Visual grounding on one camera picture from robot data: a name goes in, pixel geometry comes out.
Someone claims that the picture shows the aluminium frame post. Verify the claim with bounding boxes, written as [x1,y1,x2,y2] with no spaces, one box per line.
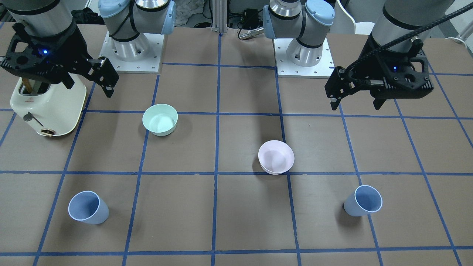
[211,0,228,36]

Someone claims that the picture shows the blue cup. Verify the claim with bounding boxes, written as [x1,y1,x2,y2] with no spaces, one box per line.
[68,191,109,224]
[343,185,383,216]

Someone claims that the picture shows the mint green bowl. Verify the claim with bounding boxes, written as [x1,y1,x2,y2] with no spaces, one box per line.
[142,104,178,136]

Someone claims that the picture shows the black corrugated cable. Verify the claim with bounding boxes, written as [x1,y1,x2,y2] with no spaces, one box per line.
[346,2,473,82]

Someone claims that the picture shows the cream white toaster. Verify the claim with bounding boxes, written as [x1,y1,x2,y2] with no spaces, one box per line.
[10,74,87,136]

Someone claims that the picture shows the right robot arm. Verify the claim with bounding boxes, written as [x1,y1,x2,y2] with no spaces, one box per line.
[1,0,176,98]

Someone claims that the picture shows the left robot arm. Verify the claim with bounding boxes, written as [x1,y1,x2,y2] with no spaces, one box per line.
[262,0,453,110]

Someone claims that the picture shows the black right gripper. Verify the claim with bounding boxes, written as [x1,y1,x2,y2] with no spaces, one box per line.
[1,25,119,98]

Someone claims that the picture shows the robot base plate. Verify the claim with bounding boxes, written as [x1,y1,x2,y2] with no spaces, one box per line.
[99,32,167,74]
[273,38,335,78]

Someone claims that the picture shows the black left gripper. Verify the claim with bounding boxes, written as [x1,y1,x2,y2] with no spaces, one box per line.
[324,39,434,110]

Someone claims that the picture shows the white chair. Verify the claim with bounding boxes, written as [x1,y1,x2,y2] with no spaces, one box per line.
[329,0,375,35]

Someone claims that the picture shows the pink bowl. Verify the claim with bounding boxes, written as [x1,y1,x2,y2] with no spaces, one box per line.
[258,140,295,175]

